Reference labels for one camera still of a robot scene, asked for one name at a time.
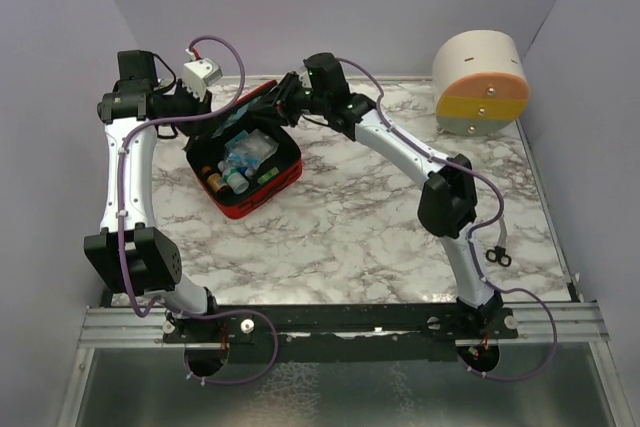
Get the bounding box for clear bottle green label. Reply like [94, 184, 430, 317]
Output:
[223, 167, 249, 195]

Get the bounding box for white gauze clear bag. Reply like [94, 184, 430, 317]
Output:
[244, 129, 279, 161]

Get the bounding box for small green box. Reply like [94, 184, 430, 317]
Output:
[257, 167, 279, 185]

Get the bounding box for blue packets clear bag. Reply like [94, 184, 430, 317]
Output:
[223, 131, 262, 172]

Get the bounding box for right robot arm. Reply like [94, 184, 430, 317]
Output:
[272, 53, 503, 338]

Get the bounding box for round pastel drawer cabinet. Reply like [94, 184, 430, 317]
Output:
[432, 30, 530, 137]

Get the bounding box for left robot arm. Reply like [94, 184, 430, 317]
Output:
[83, 50, 222, 342]

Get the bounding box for black handled scissors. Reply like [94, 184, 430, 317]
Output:
[485, 227, 512, 267]

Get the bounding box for aluminium frame rail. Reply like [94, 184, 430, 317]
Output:
[78, 302, 610, 349]

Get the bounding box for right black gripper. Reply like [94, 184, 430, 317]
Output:
[247, 73, 328, 130]

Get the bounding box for blue yellow plaster pack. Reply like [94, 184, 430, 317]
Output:
[211, 97, 260, 138]

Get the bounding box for red black medicine case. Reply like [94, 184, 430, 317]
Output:
[185, 80, 302, 220]

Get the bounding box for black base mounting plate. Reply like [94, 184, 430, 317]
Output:
[163, 303, 518, 364]

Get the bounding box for brown bottle orange cap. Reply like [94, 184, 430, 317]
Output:
[201, 166, 229, 194]

